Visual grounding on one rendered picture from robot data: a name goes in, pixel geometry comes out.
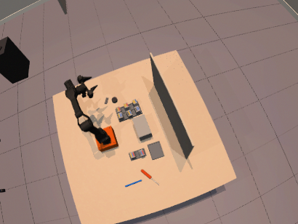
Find orange-handled screwdriver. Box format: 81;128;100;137
141;169;152;179

